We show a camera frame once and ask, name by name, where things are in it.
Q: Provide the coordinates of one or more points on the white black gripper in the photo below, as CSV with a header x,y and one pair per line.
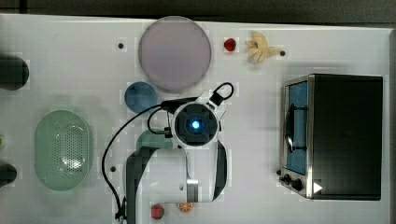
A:
x,y
196,124

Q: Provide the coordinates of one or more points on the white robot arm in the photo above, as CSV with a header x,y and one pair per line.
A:
x,y
193,170

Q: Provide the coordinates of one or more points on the green oval strainer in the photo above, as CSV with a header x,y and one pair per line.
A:
x,y
63,150

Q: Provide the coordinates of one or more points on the blue cup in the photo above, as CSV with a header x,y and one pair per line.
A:
x,y
140,96

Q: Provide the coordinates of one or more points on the light purple round plate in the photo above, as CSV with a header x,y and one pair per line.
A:
x,y
174,53

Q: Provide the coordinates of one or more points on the orange slice toy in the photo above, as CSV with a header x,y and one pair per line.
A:
x,y
185,207

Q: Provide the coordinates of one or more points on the red toy tomato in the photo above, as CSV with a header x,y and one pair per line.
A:
x,y
230,44

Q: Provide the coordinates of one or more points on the toy strawberry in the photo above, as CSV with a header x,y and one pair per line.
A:
x,y
157,211

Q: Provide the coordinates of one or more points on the peeled toy banana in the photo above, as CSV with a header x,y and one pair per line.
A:
x,y
258,48

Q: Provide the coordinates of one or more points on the toaster oven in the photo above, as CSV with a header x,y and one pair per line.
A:
x,y
332,137

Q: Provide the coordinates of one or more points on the black pot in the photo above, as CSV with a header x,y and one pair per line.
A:
x,y
14,72

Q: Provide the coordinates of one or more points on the black cylinder container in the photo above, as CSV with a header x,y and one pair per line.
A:
x,y
8,173

